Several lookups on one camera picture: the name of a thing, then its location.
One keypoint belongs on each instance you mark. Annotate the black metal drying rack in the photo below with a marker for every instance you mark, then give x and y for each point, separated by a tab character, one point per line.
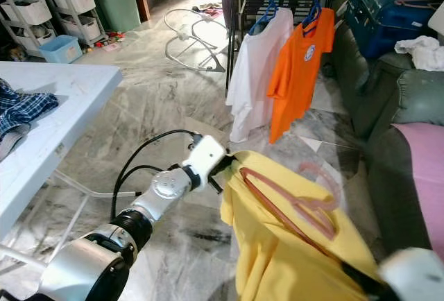
229	37

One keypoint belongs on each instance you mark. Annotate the crumpled white cloth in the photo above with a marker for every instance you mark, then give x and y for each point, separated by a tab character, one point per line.
420	51

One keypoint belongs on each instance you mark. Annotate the white folding table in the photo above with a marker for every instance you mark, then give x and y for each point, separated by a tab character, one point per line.
55	121

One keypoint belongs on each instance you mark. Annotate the white metal baby bouncer frame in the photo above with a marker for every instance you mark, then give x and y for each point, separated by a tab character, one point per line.
220	69

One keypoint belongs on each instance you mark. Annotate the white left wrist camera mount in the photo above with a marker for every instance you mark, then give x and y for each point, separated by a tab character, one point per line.
208	159

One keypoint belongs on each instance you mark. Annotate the white metal table leg frame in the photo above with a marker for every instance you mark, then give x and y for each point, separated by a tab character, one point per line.
118	193

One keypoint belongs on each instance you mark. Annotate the white plastic drawer rack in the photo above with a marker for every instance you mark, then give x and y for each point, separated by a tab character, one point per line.
73	1
28	10

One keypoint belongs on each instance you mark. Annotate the dark green leather sofa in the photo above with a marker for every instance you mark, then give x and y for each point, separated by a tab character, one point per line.
381	107

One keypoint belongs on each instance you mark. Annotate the dark blue suitcase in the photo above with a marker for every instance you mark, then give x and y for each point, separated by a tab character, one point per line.
388	23

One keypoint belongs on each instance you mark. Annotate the white t-shirt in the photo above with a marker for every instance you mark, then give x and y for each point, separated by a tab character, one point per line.
257	72

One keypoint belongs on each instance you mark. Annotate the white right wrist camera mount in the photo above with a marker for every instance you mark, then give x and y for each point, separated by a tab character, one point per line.
413	277

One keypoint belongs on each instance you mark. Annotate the pale pink plastic hanger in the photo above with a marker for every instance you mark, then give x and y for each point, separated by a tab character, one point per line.
416	1

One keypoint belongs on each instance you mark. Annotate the pink cushion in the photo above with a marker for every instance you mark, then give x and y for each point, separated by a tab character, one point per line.
423	176

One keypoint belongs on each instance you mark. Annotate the blue plastic clothes hanger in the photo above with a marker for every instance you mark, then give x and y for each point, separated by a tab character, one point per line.
316	10
272	6

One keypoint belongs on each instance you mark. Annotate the orange t-shirt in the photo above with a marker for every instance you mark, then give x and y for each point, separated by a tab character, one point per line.
298	72

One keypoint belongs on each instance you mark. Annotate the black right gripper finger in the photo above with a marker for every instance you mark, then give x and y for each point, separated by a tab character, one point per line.
364	284

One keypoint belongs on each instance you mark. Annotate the light blue plastic bin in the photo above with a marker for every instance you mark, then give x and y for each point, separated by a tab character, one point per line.
60	51

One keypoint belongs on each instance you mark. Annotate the reddish pink plastic hanger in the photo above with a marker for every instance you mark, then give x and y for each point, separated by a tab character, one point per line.
312	207

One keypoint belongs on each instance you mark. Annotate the blue plaid shirt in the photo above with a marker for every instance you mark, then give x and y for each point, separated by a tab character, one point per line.
24	110

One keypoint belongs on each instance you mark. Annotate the yellow shirt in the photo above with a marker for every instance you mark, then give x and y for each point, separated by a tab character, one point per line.
284	266

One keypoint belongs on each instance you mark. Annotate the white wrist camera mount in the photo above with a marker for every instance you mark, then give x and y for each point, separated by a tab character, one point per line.
413	277
208	159

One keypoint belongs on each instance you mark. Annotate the green bin with white lid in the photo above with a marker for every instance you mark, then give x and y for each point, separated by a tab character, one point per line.
111	6

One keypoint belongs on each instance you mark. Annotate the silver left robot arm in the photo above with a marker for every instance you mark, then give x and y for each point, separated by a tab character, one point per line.
166	186

